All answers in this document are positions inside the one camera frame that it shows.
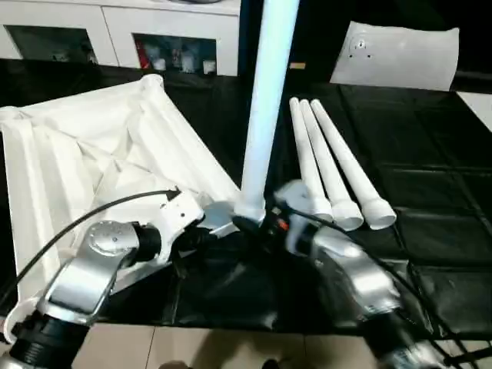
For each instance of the dark rounded robot base part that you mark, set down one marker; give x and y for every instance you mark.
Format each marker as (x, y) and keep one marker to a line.
(175, 364)

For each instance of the dark grey helmet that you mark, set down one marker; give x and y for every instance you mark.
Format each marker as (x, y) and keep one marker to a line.
(205, 2)

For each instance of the black mat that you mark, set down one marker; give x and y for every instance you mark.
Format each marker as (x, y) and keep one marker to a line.
(423, 173)

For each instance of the small tan label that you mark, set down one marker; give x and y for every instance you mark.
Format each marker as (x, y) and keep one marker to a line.
(298, 66)

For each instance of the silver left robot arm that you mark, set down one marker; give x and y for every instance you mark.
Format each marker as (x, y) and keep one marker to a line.
(77, 276)

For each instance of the white plastic table top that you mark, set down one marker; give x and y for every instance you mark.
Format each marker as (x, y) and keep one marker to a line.
(77, 134)

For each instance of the white flat board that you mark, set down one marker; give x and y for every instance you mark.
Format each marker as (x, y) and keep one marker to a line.
(478, 107)

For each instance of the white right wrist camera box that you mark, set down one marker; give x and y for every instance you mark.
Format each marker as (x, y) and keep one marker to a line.
(298, 200)

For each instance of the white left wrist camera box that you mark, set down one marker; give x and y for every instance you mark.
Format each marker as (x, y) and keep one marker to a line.
(180, 215)

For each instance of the black metal table frame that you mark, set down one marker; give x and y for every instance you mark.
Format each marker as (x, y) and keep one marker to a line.
(469, 355)

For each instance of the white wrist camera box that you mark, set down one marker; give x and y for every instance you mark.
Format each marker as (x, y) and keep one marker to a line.
(180, 215)
(298, 200)

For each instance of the white cabinet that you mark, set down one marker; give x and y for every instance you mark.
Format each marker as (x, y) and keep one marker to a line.
(115, 19)

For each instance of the white plastic table leg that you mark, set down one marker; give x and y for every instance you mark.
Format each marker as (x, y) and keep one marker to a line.
(346, 153)
(307, 153)
(326, 161)
(269, 96)

